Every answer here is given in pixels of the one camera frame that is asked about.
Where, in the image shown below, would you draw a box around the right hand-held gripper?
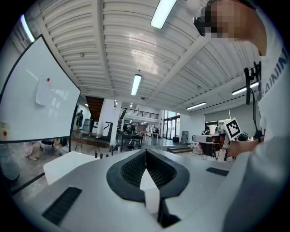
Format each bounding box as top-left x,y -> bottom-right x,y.
192,117 -> 241,162

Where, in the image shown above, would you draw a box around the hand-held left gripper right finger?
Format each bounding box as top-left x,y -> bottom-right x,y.
146,149 -> 234,232

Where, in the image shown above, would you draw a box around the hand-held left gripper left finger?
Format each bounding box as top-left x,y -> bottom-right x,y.
24,149 -> 164,232

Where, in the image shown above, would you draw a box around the person's right forearm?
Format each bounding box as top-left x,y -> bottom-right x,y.
227,135 -> 265,159

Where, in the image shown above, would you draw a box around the white bathtub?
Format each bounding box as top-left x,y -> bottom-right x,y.
43,151 -> 102,185

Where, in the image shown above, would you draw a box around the low wooden platform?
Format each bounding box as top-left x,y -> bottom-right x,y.
167,146 -> 193,155

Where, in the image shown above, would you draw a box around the long ceiling light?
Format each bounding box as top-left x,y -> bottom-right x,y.
185,101 -> 207,111
150,0 -> 178,29
231,81 -> 260,96
19,14 -> 36,44
130,73 -> 142,97

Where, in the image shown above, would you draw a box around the glass entrance doors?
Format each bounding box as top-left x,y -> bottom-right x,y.
163,110 -> 181,139

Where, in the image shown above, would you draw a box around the black chest rig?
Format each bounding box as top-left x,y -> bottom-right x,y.
244,60 -> 265,143

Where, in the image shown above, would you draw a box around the wooden table with hairpin legs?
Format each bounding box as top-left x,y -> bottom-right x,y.
76,131 -> 107,152

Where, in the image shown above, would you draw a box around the black mezzanine railing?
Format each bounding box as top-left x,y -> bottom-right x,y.
121,108 -> 160,120

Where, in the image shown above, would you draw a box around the person's white t-shirt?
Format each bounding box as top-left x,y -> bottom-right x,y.
223,4 -> 290,232

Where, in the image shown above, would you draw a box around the black metal table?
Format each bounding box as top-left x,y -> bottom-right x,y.
120,133 -> 144,153

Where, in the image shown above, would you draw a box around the dark wooden staircase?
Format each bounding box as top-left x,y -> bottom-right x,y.
85,96 -> 105,121

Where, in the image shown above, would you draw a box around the black framed whiteboard on stand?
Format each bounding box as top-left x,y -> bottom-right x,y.
0,34 -> 82,195

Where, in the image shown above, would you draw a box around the person's head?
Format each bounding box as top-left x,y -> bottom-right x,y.
200,0 -> 267,57

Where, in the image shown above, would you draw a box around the white box with red button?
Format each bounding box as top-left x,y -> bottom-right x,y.
0,121 -> 11,139

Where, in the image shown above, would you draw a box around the white paper sheet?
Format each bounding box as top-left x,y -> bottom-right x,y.
35,76 -> 54,106

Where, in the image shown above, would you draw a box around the black head camera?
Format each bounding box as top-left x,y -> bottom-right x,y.
193,15 -> 213,37

